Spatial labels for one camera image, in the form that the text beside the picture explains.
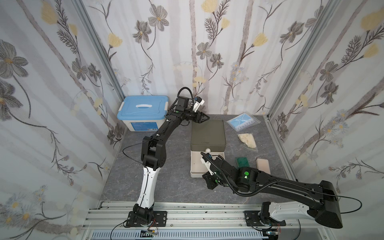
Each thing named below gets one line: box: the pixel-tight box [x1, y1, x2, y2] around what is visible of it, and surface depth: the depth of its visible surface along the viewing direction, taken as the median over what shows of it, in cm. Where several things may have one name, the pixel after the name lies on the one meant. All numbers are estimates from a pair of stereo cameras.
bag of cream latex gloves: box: [237, 133, 259, 152], surface depth 104 cm
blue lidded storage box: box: [117, 95, 169, 132], surface depth 105 cm
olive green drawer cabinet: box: [190, 119, 227, 152], surface depth 85 cm
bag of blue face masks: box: [226, 112, 261, 132], surface depth 118 cm
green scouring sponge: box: [235, 157, 250, 168], surface depth 95 cm
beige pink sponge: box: [256, 158, 271, 175], surface depth 95 cm
